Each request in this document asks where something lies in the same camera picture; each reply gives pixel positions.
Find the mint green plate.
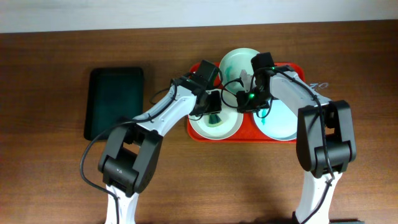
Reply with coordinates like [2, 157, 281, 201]
[219, 48, 259, 95]

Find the white plate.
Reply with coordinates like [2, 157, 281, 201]
[252, 100, 297, 141]
[188, 101, 243, 140]

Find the green dish sponge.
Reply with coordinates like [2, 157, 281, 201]
[207, 114, 223, 128]

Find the black rectangular tray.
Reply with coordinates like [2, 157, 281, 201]
[83, 67, 144, 141]

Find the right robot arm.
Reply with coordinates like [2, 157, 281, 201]
[237, 52, 356, 223]

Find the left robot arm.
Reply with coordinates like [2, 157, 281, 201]
[98, 60, 221, 223]

